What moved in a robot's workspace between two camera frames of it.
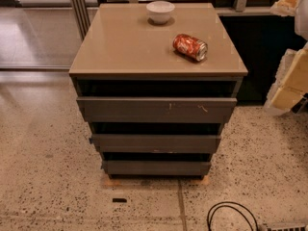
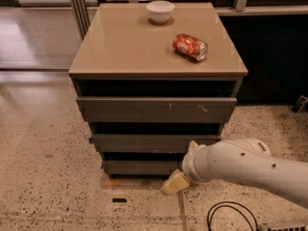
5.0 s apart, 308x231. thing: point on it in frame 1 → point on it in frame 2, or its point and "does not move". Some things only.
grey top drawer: x=157 y=110 does not move
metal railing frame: x=83 y=20 does not move
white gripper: x=302 y=18 → x=189 y=165
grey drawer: x=156 y=142 does not move
